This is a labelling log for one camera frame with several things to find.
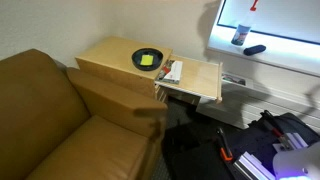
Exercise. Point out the yellow-green sponge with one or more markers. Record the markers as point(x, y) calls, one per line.
point(146, 60)

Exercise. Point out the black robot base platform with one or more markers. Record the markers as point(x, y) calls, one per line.
point(196, 156)

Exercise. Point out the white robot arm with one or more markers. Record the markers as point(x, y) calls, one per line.
point(296, 160)

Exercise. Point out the black round bowl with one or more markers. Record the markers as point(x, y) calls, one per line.
point(137, 62)

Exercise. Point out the wooden pullout table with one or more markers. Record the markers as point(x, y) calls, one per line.
point(200, 75)

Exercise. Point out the white printed brochure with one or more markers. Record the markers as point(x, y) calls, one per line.
point(173, 71)

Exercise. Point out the light wooden end table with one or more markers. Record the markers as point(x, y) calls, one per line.
point(106, 56)

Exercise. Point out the white baseboard heater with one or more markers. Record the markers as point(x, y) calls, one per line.
point(246, 106)

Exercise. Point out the spray bottle with red trigger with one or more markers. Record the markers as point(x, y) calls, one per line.
point(240, 33)

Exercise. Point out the black whiteboard eraser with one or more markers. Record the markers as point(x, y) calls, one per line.
point(254, 50)

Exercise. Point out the brown leather sofa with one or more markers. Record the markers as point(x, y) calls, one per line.
point(50, 116)

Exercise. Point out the white whiteboard with tray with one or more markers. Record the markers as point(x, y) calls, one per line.
point(283, 20)

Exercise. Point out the small printed wall label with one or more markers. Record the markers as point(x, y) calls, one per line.
point(234, 79)

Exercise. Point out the long aluminium extrusion rail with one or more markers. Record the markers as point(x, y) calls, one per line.
point(251, 166)

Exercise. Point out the short aluminium extrusion rail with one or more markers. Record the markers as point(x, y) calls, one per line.
point(295, 140)

